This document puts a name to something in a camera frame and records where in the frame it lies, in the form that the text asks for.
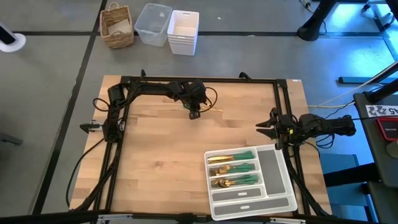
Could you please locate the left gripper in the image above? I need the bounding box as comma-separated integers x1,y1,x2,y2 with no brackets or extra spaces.
180,79,208,121

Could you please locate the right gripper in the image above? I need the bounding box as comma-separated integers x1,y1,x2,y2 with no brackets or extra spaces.
255,108,300,151

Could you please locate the white plastic cutlery tray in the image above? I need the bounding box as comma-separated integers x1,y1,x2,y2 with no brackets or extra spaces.
204,143,299,222

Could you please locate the white plastic bin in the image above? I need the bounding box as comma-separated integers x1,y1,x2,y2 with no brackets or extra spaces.
167,9,200,57

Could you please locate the clear plastic bin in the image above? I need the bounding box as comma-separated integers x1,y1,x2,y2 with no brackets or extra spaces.
134,2,174,48

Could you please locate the woven wicker basket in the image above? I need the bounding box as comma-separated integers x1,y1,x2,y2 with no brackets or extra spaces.
99,2,135,50

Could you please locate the white paper sheet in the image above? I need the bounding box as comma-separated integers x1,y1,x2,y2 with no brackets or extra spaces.
107,18,133,35

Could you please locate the black floor beam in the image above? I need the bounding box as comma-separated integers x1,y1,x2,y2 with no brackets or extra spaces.
338,60,398,85

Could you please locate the black side table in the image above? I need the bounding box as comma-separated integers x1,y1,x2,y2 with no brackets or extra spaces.
353,79,398,189

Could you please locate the black stand base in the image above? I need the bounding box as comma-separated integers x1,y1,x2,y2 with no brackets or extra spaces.
297,0,338,42

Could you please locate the white printed label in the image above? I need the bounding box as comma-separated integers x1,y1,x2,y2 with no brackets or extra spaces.
365,105,398,118

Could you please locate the red flat device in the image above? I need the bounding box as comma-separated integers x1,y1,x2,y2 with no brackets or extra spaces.
375,116,398,142

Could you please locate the grey round object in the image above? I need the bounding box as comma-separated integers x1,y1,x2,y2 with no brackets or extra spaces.
386,139,398,160

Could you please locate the white round floor device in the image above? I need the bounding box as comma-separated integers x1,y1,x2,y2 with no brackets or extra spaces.
0,22,27,53

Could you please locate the grey floor object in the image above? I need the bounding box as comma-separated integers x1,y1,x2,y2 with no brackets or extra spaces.
0,132,24,146

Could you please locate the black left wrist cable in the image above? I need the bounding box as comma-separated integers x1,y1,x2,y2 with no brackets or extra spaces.
201,86,219,113

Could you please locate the black metal table frame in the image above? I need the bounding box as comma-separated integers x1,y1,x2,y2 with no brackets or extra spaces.
70,74,333,218

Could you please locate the white cable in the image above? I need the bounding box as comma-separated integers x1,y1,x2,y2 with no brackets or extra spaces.
307,73,398,110

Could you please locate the blue cable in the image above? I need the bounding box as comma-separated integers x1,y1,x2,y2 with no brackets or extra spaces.
314,133,336,149

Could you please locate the grey metal bracket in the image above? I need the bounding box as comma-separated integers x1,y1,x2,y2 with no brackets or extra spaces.
96,213,134,224
269,217,307,224

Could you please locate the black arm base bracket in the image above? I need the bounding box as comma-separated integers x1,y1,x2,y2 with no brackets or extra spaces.
80,120,105,134

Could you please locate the black floor cable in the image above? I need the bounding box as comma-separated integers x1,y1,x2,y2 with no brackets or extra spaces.
65,138,105,208

